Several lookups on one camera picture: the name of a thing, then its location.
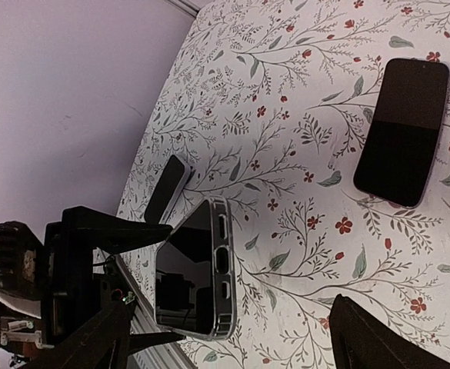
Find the black smartphone far corner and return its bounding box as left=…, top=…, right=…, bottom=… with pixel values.
left=154, top=196, right=237, bottom=341

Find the black smartphone with white edge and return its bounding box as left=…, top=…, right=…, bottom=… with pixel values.
left=144, top=155, right=191, bottom=224

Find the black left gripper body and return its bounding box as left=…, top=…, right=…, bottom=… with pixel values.
left=0, top=221, right=102, bottom=346

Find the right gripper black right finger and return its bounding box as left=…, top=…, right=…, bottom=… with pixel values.
left=330, top=294, right=450, bottom=368

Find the aluminium front rail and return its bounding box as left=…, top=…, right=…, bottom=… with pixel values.
left=115, top=256, right=196, bottom=369

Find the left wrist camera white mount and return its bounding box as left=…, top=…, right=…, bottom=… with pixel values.
left=0, top=249, right=45, bottom=320

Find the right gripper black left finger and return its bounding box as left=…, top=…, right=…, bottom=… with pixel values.
left=23, top=301, right=131, bottom=369

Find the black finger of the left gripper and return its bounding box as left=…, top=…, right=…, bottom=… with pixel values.
left=61, top=206, right=173, bottom=254
left=129, top=332, right=185, bottom=348

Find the floral patterned table mat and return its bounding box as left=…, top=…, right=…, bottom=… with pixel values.
left=118, top=1, right=450, bottom=368

